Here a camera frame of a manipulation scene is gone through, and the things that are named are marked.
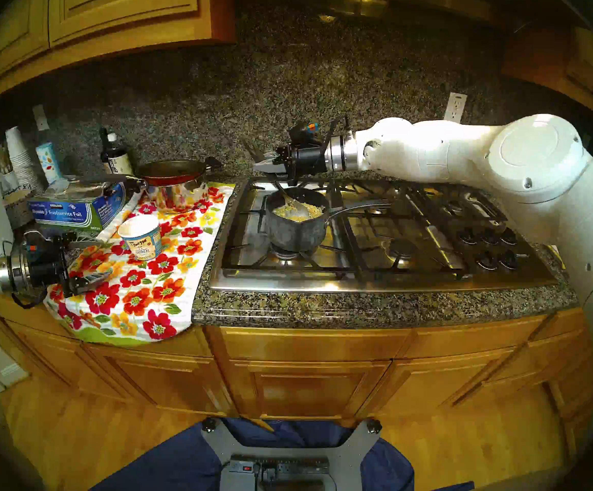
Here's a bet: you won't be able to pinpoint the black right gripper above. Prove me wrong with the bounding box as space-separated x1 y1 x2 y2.
252 140 331 182

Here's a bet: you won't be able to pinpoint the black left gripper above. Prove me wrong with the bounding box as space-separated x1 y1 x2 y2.
18 233 115 298

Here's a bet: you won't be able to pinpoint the black handled metal spoon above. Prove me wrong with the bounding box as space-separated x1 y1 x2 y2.
243 140 308 215

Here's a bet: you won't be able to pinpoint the white blue oatmeal paper cup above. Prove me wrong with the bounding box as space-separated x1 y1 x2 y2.
117 215 163 261

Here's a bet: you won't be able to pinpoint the steel pot with red inside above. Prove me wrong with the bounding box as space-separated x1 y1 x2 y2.
69 158 223 214

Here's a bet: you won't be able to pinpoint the blue foil box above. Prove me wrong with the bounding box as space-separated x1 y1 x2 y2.
28 181 127 233

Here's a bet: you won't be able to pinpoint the small dark saucepan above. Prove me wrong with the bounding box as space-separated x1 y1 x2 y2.
265 187 393 253

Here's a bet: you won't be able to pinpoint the floral kitchen towel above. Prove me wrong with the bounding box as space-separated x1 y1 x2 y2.
43 183 236 346

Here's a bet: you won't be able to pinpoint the speckled round container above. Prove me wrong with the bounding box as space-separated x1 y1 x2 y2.
2 188 34 229

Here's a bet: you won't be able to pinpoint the black cast iron grate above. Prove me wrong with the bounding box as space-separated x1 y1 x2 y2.
221 178 354 272
445 188 509 226
337 181 474 281

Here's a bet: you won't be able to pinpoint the dark bottle with white label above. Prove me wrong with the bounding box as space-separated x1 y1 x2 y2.
105 132 133 176

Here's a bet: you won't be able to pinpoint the light blue patterned cup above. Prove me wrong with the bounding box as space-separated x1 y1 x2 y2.
36 143 62 185

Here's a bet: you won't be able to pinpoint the stack of white paper cups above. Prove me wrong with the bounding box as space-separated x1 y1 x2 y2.
4 126 45 191

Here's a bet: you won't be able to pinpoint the stainless steel gas cooktop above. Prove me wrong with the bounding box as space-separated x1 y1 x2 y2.
208 177 558 294

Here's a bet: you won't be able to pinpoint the wooden upper cabinet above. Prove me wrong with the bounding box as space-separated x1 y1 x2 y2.
0 0 236 112
501 19 593 117

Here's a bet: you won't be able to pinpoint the dark blue cloth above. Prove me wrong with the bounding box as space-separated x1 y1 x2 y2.
92 417 476 491

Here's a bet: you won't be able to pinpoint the wooden lower cabinets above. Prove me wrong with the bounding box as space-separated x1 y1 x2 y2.
0 296 593 444

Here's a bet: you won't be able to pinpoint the grey power strip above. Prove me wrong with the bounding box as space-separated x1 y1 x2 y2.
229 457 330 476

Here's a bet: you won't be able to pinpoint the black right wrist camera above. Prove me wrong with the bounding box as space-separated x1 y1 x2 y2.
289 121 321 146

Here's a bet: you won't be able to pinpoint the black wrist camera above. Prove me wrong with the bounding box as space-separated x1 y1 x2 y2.
23 231 64 255
289 121 321 146

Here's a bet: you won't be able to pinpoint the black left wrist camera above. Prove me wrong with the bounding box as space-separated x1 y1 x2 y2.
23 231 64 255

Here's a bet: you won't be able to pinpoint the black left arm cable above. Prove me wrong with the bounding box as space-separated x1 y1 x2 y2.
13 289 49 310

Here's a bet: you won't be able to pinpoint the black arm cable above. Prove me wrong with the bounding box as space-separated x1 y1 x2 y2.
320 115 351 144
13 289 49 310

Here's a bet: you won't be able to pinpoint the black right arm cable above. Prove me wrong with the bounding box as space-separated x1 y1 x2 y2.
320 115 351 144

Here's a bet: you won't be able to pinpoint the white wall outlet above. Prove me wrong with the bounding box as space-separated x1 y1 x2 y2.
443 92 467 122

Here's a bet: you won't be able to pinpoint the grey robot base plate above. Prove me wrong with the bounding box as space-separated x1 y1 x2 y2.
202 417 383 491

